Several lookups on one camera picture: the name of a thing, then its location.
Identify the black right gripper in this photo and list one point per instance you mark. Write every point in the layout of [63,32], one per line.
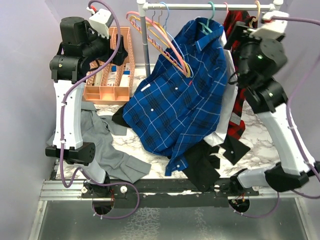
[241,33]

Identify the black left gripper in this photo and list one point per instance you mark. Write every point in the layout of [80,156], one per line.
[109,52]

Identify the teal hanger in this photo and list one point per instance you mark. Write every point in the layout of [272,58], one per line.
[205,27]

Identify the blue plaid shirt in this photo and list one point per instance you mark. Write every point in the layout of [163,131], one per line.
[202,93]

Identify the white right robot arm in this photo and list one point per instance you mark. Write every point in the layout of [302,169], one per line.
[255,65]

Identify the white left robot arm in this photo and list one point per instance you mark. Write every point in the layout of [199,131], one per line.
[85,50]

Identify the pink hanger under white shirt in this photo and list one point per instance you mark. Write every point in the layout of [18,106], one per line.
[226,7]

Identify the yellow hanger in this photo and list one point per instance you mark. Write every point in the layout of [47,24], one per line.
[160,47]

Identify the light blue hanger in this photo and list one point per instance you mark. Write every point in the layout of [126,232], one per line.
[165,28]

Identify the grey shirt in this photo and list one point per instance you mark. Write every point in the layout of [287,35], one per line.
[99,130]

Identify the red black plaid shirt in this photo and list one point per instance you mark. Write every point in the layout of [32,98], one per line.
[236,126]

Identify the white shirt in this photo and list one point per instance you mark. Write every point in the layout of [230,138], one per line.
[218,136]

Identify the clear packaged label box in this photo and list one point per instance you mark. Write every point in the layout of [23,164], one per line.
[112,76]

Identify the white blue glue box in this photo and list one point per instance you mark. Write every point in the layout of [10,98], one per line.
[125,78]

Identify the peach plastic file organizer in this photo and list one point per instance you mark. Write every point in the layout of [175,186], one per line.
[116,95]

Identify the metal clothes rack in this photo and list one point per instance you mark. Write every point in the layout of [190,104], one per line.
[143,6]

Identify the black garment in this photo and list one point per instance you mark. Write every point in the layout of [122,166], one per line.
[168,133]

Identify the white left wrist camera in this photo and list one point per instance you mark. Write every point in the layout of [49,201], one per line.
[100,20]

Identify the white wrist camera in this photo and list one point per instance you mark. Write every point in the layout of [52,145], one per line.
[271,29]
[100,20]

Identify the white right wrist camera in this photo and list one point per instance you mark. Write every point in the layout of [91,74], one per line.
[271,29]

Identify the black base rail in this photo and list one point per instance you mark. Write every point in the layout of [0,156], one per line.
[164,193]

